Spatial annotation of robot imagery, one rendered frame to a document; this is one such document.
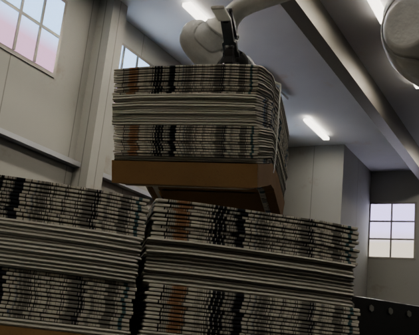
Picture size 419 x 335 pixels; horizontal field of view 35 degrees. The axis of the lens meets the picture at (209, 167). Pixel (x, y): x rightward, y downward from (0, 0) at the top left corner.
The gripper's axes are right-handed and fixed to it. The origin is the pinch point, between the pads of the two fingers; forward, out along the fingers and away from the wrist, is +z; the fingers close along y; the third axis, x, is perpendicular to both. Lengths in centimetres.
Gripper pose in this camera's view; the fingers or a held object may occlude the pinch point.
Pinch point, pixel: (217, 38)
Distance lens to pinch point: 147.8
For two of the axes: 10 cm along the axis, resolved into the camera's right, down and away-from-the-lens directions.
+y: -0.6, 9.8, -1.8
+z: -2.6, -1.9, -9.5
